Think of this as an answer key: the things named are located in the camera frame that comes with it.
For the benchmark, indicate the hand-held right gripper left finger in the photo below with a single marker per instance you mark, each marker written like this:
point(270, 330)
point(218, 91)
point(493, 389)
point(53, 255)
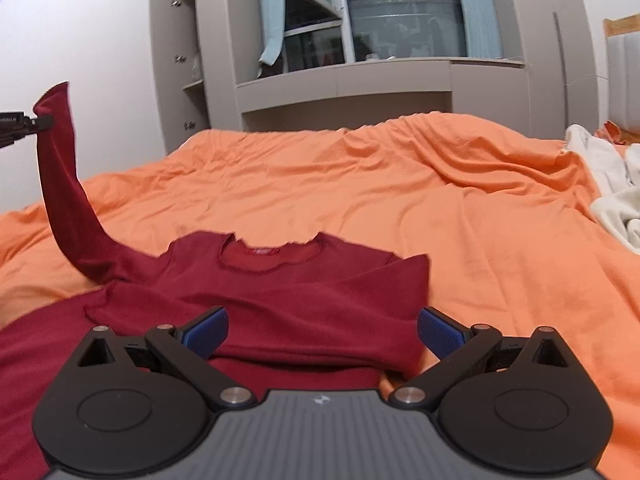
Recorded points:
point(209, 331)

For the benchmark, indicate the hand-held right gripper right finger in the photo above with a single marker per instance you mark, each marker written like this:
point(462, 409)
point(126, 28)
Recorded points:
point(439, 332)

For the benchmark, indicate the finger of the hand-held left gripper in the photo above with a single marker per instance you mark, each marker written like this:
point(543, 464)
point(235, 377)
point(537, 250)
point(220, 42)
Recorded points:
point(20, 124)

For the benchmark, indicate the dark red long-sleeved shirt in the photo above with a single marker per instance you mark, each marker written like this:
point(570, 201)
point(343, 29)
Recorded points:
point(300, 310)

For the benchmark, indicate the orange bed blanket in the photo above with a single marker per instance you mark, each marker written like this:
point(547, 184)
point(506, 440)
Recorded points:
point(400, 185)

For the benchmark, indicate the white crumpled cloth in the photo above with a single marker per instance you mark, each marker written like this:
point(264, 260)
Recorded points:
point(612, 195)

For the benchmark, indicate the grey built-in cabinet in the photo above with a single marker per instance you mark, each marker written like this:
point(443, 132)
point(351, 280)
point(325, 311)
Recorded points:
point(390, 82)

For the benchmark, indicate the light blue curtain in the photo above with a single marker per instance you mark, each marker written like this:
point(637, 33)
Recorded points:
point(477, 5)
point(272, 5)

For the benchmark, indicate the white padded headboard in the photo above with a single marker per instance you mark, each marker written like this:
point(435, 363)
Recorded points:
point(625, 80)

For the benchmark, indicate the glass window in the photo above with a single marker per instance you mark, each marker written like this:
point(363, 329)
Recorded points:
point(400, 15)

